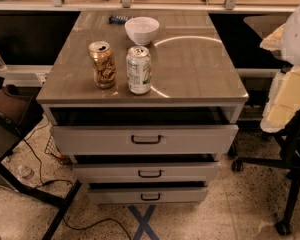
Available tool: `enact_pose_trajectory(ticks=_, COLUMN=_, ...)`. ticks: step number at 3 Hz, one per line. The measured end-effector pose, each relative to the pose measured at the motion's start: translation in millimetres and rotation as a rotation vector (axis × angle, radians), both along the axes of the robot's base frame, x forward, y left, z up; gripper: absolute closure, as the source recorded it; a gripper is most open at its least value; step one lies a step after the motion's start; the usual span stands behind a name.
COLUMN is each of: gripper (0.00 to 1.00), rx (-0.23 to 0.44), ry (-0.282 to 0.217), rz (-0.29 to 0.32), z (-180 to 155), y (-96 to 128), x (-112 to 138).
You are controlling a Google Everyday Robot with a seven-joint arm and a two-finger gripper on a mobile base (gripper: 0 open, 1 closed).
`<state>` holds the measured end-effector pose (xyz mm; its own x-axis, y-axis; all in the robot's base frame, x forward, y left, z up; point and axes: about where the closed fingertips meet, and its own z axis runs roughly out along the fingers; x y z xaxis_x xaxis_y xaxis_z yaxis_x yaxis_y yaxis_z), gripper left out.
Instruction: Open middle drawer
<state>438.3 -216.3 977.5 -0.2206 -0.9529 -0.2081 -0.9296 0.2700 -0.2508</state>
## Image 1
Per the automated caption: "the grey drawer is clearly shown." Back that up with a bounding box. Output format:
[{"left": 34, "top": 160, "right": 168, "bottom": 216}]
[
  {"left": 51, "top": 125, "right": 238, "bottom": 155},
  {"left": 73, "top": 162, "right": 220, "bottom": 183},
  {"left": 87, "top": 187, "right": 208, "bottom": 205}
]

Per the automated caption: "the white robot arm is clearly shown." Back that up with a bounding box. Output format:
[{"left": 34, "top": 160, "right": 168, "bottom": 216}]
[{"left": 260, "top": 5, "right": 300, "bottom": 133}]

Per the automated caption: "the grey drawer cabinet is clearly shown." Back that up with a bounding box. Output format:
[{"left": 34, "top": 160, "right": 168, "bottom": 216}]
[{"left": 37, "top": 11, "right": 248, "bottom": 192}]

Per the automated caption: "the white green soda can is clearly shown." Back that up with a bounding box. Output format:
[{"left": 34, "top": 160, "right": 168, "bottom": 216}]
[{"left": 126, "top": 46, "right": 152, "bottom": 95}]

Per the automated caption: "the gold crumpled soda can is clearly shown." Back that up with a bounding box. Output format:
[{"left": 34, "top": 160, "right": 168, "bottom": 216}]
[{"left": 88, "top": 41, "right": 116, "bottom": 89}]

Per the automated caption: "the white bowl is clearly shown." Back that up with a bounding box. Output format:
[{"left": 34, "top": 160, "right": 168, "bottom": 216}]
[{"left": 125, "top": 17, "right": 160, "bottom": 45}]

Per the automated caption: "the blue snack bar wrapper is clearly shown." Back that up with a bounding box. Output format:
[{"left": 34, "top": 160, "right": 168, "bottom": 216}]
[{"left": 109, "top": 15, "right": 131, "bottom": 25}]

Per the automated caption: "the blue tape cross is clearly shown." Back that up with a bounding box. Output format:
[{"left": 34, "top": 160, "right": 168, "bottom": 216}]
[{"left": 129, "top": 205, "right": 160, "bottom": 240}]

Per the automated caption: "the brown bag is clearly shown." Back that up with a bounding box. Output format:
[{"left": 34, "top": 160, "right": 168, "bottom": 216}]
[{"left": 0, "top": 85, "right": 43, "bottom": 137}]

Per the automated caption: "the clear plastic bottle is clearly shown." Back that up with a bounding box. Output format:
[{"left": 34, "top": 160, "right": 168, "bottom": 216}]
[{"left": 17, "top": 165, "right": 34, "bottom": 181}]

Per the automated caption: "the black office chair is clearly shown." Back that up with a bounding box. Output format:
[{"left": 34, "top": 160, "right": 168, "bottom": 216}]
[{"left": 231, "top": 110, "right": 300, "bottom": 236}]

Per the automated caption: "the wire basket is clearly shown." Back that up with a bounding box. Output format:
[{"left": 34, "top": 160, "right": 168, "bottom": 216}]
[{"left": 44, "top": 136, "right": 72, "bottom": 165}]

